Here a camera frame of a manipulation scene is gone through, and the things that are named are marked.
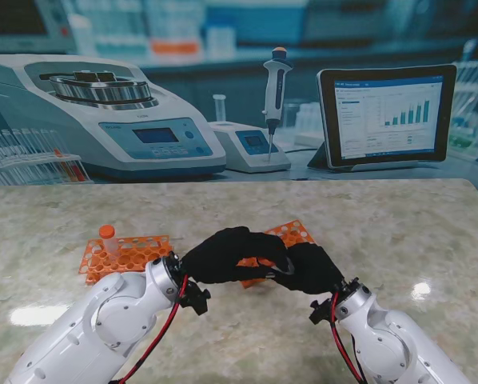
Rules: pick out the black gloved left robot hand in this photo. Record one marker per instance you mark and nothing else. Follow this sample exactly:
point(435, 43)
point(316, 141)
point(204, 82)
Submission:
point(215, 256)

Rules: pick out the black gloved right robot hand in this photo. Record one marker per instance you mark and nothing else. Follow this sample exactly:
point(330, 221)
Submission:
point(315, 268)

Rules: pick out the clear plastic test tube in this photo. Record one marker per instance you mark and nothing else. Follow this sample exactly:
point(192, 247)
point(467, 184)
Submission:
point(289, 269)
point(112, 248)

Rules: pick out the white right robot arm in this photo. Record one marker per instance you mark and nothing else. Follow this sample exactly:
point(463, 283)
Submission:
point(387, 348)

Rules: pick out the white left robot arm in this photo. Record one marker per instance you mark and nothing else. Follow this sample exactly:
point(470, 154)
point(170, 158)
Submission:
point(95, 324)

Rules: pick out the orange test tube rack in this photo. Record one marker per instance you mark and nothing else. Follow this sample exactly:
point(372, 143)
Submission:
point(293, 234)
point(135, 252)

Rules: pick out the printed laboratory backdrop poster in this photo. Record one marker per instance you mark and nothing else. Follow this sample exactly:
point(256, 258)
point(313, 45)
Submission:
point(239, 80)

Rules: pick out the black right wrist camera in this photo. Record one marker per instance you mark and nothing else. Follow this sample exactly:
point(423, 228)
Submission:
point(321, 313)

